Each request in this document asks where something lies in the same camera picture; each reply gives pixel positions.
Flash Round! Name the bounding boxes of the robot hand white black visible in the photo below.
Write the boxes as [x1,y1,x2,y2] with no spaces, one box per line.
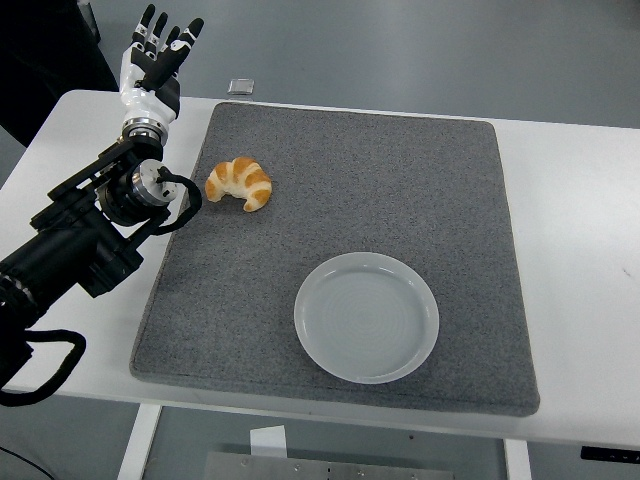
[118,4,206,125]

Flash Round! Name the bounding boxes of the croissant bread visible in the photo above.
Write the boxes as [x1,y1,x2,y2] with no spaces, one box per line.
[204,156,273,213]

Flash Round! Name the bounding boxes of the light grey round plate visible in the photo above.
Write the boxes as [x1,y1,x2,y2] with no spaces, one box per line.
[293,251,441,385]

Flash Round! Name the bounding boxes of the grey metal plate with screws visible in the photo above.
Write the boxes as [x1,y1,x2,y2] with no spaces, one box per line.
[203,451,455,480]

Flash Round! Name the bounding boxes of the person's legs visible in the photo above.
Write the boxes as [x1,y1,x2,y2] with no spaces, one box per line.
[0,0,121,149]

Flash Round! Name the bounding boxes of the grey felt mat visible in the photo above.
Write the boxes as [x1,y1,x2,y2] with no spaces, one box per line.
[128,101,542,419]

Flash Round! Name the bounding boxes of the white table leg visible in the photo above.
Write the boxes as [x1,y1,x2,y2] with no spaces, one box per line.
[502,438,532,480]
[117,403,164,480]

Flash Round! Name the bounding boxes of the black table control panel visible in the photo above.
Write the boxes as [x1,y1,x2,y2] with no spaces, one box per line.
[580,445,640,462]

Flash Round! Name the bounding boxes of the thin black floor cable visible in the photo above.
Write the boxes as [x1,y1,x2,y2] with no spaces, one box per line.
[0,442,51,480]

